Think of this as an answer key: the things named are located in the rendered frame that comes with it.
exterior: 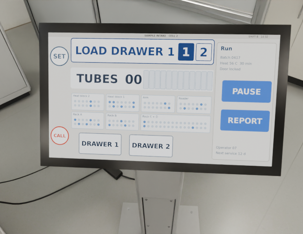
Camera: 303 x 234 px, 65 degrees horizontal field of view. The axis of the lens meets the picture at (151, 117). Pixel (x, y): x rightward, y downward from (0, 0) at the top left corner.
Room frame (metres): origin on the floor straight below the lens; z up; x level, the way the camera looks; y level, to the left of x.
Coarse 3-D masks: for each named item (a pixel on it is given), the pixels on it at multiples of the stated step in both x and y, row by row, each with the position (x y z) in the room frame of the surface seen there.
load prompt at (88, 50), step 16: (80, 48) 0.46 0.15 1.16; (96, 48) 0.46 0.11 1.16; (112, 48) 0.45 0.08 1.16; (128, 48) 0.45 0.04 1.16; (144, 48) 0.45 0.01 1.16; (160, 48) 0.45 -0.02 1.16; (176, 48) 0.44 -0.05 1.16; (192, 48) 0.44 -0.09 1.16; (208, 48) 0.44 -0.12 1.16; (176, 64) 0.42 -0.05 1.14; (192, 64) 0.42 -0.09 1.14; (208, 64) 0.42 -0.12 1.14
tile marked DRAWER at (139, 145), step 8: (136, 136) 0.33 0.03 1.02; (144, 136) 0.33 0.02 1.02; (152, 136) 0.33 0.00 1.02; (160, 136) 0.33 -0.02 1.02; (168, 136) 0.33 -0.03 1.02; (136, 144) 0.32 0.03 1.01; (144, 144) 0.32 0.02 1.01; (152, 144) 0.32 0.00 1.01; (160, 144) 0.32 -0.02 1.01; (168, 144) 0.32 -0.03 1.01; (136, 152) 0.31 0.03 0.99; (144, 152) 0.31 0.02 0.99; (152, 152) 0.31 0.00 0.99; (160, 152) 0.31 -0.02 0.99; (168, 152) 0.31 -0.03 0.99
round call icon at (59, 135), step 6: (54, 126) 0.36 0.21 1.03; (60, 126) 0.36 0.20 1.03; (66, 126) 0.35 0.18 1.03; (54, 132) 0.35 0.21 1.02; (60, 132) 0.35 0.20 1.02; (66, 132) 0.35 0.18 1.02; (54, 138) 0.34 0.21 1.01; (60, 138) 0.34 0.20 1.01; (66, 138) 0.34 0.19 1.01; (54, 144) 0.33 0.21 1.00; (60, 144) 0.33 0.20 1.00; (66, 144) 0.33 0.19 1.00
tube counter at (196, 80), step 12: (132, 72) 0.42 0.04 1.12; (144, 72) 0.42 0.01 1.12; (156, 72) 0.42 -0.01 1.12; (168, 72) 0.41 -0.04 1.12; (180, 72) 0.41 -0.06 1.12; (192, 72) 0.41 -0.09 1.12; (204, 72) 0.41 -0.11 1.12; (132, 84) 0.40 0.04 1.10; (144, 84) 0.40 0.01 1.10; (156, 84) 0.40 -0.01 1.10; (168, 84) 0.40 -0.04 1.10; (180, 84) 0.40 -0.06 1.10; (192, 84) 0.40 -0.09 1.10; (204, 84) 0.39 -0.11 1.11
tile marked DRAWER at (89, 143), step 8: (80, 136) 0.34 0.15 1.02; (88, 136) 0.34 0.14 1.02; (96, 136) 0.34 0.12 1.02; (104, 136) 0.34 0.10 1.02; (112, 136) 0.33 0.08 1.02; (120, 136) 0.33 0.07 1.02; (80, 144) 0.33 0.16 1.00; (88, 144) 0.33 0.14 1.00; (96, 144) 0.33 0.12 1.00; (104, 144) 0.32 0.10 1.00; (112, 144) 0.32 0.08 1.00; (120, 144) 0.32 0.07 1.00; (80, 152) 0.32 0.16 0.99; (88, 152) 0.32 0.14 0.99; (96, 152) 0.31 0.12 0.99; (104, 152) 0.31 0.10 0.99; (112, 152) 0.31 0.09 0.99; (120, 152) 0.31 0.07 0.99
